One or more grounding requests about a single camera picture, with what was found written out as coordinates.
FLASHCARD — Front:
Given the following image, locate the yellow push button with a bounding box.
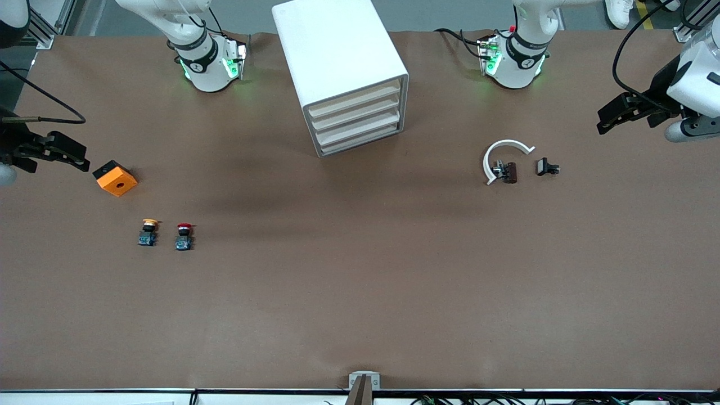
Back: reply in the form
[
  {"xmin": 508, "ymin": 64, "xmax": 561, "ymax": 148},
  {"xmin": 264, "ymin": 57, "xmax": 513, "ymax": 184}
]
[{"xmin": 138, "ymin": 218, "xmax": 161, "ymax": 247}]

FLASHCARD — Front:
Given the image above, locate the red push button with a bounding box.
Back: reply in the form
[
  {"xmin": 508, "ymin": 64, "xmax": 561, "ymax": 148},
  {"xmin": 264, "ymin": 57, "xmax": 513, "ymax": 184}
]
[{"xmin": 174, "ymin": 223, "xmax": 195, "ymax": 251}]

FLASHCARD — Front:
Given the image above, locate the orange box with hole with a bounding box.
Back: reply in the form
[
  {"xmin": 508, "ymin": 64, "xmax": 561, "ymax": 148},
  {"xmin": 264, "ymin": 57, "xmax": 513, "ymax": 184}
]
[{"xmin": 93, "ymin": 160, "xmax": 138, "ymax": 197}]

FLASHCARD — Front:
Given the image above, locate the brown paper table cover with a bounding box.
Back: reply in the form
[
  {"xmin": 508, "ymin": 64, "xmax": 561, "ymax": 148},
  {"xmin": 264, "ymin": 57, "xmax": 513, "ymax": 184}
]
[{"xmin": 0, "ymin": 29, "xmax": 720, "ymax": 392}]

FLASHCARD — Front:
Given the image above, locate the aluminium frame profile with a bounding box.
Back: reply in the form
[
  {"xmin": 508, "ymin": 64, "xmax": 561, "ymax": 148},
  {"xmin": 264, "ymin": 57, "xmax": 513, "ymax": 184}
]
[
  {"xmin": 25, "ymin": 0, "xmax": 77, "ymax": 50},
  {"xmin": 672, "ymin": 0, "xmax": 720, "ymax": 44}
]

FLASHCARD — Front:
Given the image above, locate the dark brown switch part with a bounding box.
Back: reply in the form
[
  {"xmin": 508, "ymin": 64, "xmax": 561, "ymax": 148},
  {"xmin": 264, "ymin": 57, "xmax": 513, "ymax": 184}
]
[{"xmin": 492, "ymin": 160, "xmax": 518, "ymax": 185}]

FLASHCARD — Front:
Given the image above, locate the white curved plastic ring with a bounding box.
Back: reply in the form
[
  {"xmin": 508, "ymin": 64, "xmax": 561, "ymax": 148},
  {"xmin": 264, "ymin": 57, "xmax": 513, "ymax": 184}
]
[{"xmin": 483, "ymin": 139, "xmax": 536, "ymax": 186}]

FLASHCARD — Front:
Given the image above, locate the black arm base cable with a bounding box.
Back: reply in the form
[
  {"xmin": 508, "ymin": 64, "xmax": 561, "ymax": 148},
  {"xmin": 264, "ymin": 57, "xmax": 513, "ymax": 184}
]
[{"xmin": 434, "ymin": 28, "xmax": 485, "ymax": 60}]

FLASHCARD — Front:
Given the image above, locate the grey metal bracket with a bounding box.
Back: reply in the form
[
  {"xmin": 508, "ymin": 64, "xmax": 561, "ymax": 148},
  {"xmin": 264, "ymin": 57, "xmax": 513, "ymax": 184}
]
[{"xmin": 349, "ymin": 371, "xmax": 381, "ymax": 390}]

